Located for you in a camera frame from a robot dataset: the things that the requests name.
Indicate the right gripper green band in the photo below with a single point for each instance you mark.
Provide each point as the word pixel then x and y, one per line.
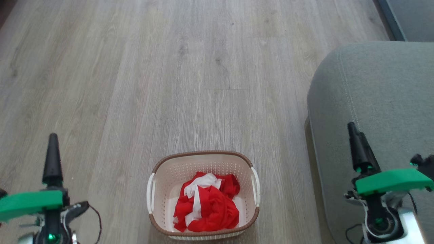
pixel 393 181

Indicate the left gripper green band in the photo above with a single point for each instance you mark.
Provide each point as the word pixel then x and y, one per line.
pixel 30 203

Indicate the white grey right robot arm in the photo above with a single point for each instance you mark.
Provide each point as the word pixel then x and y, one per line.
pixel 415 227

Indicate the grey fabric sofa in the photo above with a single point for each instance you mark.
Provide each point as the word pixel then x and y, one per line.
pixel 390 101

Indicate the cream plastic laundry basket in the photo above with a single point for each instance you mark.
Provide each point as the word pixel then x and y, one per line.
pixel 169 176

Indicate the grey mat with dark edge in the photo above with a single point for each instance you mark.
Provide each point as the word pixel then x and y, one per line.
pixel 413 17

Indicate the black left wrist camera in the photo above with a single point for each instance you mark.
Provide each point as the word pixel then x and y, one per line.
pixel 2 193

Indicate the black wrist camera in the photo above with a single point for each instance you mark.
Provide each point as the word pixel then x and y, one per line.
pixel 423 163
pixel 2 193

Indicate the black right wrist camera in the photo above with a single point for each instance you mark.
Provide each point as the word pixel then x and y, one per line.
pixel 423 163

